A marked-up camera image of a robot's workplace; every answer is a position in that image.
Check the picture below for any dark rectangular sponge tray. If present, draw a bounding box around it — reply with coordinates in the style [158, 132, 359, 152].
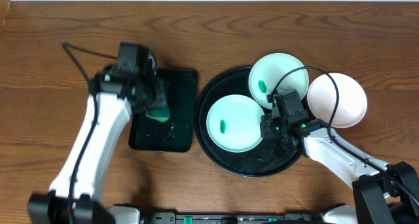
[128, 69, 198, 153]

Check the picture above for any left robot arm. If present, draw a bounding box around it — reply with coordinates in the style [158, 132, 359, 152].
[27, 72, 168, 223]

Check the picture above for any white round plate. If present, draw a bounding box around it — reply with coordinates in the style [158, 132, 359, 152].
[307, 73, 367, 128]

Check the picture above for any green scrubbing sponge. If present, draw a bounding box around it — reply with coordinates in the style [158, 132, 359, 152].
[145, 107, 170, 122]

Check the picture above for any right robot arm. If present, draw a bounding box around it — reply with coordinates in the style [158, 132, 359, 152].
[260, 111, 418, 223]

